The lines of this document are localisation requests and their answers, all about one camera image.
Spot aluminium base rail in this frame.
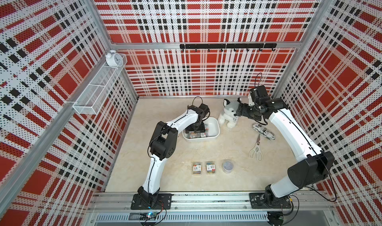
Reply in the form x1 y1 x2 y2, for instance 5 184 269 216
88 190 334 213

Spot white alarm clock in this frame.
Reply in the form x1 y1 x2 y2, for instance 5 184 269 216
105 50 123 67

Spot white wire mesh shelf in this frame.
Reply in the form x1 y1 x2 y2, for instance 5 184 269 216
73 54 127 115

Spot round clear paper clip jar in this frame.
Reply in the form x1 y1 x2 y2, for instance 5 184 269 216
222 160 234 174

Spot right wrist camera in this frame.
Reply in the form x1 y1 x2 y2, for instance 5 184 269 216
249 85 269 104

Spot grey white husky plush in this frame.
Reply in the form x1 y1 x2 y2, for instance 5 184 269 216
218 97 241 129

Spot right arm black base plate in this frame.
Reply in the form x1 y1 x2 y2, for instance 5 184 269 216
249 191 292 209

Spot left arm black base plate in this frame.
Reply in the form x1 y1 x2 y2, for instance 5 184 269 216
130 193 173 210

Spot green circuit board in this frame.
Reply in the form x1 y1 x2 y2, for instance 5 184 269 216
139 212 157 221

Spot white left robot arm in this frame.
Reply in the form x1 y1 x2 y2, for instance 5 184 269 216
137 103 210 207

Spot white plastic storage box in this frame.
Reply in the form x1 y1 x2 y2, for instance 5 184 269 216
182 117 220 143

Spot square paper clip box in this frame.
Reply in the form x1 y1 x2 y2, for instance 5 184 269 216
206 161 216 175

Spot white handled scissors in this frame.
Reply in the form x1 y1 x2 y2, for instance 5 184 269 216
248 134 264 161

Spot black hook rail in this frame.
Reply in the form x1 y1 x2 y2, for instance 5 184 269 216
180 43 277 51

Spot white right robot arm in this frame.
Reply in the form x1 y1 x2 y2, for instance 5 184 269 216
236 85 334 204

